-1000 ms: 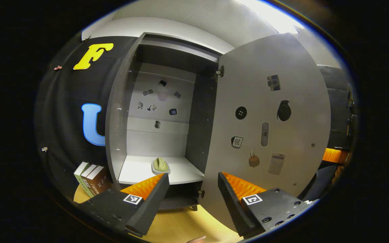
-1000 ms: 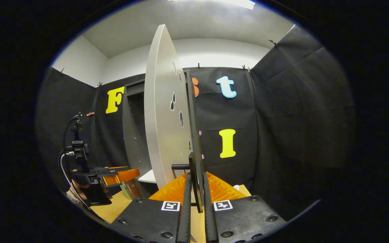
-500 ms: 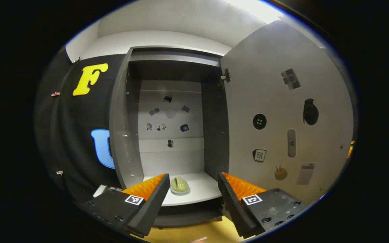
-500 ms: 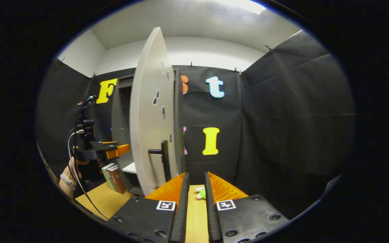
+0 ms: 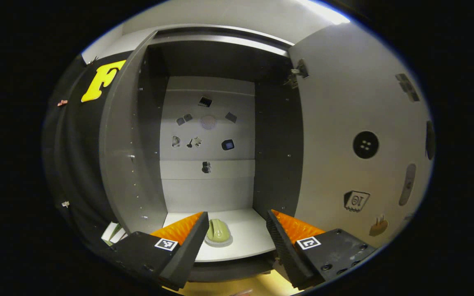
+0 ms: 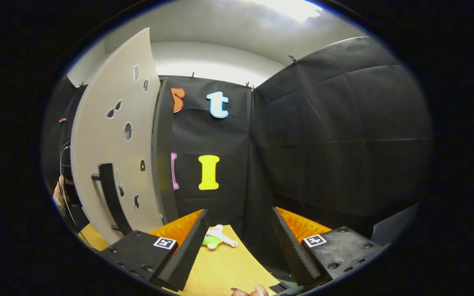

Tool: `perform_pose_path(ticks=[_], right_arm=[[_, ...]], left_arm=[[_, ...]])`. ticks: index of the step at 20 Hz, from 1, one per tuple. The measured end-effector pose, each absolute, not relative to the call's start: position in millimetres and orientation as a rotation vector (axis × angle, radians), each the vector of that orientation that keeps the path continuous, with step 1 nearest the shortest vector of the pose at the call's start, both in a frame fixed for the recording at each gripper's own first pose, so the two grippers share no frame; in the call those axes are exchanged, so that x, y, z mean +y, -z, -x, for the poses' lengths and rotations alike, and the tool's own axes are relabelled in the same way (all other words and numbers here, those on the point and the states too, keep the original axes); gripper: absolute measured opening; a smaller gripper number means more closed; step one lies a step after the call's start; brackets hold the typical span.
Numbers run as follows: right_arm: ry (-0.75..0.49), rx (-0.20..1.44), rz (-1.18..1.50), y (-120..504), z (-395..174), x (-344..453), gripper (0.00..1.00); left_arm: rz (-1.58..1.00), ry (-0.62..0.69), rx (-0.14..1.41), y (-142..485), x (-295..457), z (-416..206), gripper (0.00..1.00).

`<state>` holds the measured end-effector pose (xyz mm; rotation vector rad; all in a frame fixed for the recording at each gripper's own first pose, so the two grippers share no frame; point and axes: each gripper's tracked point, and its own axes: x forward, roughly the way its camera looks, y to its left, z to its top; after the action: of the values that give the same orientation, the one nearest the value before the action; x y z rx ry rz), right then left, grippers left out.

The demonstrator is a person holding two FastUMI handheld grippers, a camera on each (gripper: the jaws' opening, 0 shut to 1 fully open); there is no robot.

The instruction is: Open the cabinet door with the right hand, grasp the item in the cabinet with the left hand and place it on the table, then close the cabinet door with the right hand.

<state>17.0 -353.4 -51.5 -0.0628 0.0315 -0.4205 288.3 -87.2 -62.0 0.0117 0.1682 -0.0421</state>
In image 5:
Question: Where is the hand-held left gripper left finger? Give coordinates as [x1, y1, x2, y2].
[105, 211, 209, 291]

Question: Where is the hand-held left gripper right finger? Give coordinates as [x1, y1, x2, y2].
[266, 209, 377, 290]

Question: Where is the dark grey cabinet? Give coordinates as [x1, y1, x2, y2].
[99, 25, 304, 284]

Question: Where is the black backdrop cloth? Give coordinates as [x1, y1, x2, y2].
[42, 51, 139, 251]

